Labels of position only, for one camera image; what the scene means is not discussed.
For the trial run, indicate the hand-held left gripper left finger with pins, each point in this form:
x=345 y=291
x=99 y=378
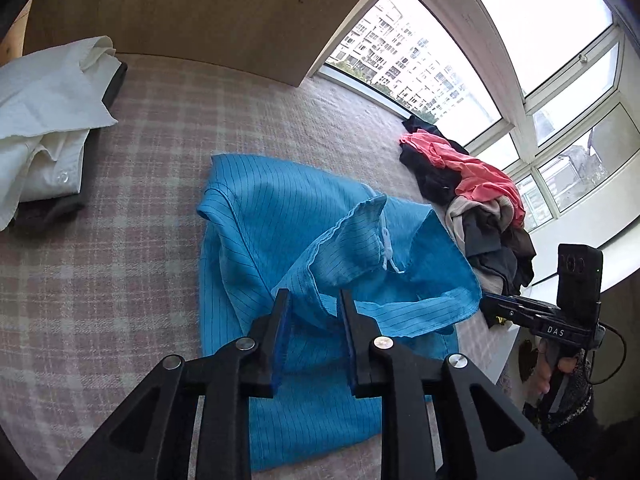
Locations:
x=280 y=340

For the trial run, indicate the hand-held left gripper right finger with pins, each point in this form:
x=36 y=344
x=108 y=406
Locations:
x=348 y=340

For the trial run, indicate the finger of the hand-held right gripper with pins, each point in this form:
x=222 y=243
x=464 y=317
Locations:
x=510 y=317
x=500 y=300

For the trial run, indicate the blue striped garment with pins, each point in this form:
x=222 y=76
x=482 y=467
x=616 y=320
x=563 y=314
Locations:
x=260 y=220

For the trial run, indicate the pile of dark clothes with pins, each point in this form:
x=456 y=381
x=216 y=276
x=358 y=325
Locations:
x=505 y=260

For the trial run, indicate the person's right hand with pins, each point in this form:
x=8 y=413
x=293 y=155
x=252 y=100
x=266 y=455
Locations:
x=575 y=395

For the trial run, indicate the beige garment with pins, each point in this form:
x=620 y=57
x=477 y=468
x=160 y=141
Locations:
x=457 y=212

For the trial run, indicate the pink garment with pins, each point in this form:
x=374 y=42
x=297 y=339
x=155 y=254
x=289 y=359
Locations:
x=475 y=180

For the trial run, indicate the pink plaid blanket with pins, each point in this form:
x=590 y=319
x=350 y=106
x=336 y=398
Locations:
x=150 y=160

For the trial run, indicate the wooden cabinet panel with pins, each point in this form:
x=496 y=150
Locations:
x=200 y=10

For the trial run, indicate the white window frame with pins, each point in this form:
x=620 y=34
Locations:
x=510 y=60

